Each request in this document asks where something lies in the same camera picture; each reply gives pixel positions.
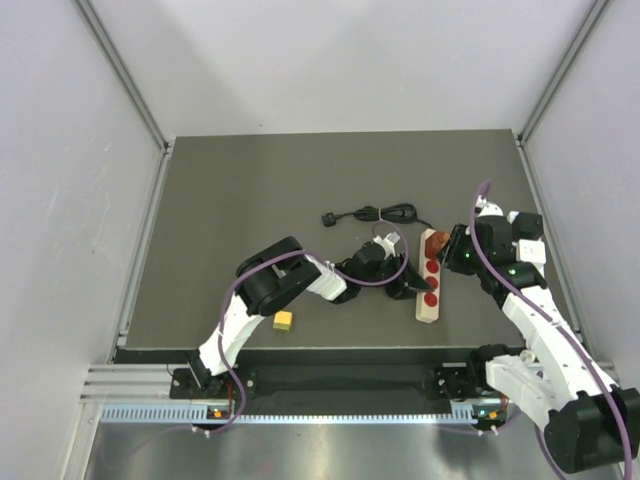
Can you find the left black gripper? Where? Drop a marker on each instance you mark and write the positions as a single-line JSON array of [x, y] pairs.
[[399, 289]]

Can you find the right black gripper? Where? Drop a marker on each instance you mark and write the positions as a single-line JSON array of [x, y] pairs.
[[450, 256]]

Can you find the white red power strip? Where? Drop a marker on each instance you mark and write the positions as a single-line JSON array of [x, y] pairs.
[[429, 268]]

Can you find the yellow USB charger plug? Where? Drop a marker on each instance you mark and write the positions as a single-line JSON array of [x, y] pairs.
[[283, 321]]

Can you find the red koi fish adapter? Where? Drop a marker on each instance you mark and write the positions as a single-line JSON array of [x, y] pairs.
[[435, 242]]

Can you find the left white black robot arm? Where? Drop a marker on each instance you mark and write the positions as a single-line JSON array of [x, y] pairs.
[[269, 281]]

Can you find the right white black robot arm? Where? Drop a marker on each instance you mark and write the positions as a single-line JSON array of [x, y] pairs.
[[586, 419]]

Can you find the black adapter on white strip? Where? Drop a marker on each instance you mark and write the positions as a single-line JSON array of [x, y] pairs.
[[528, 226]]

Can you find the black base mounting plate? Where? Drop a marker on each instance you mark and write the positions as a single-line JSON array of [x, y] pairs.
[[433, 381]]

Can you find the grey slotted cable duct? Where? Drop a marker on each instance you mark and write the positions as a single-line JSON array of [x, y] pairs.
[[217, 414]]

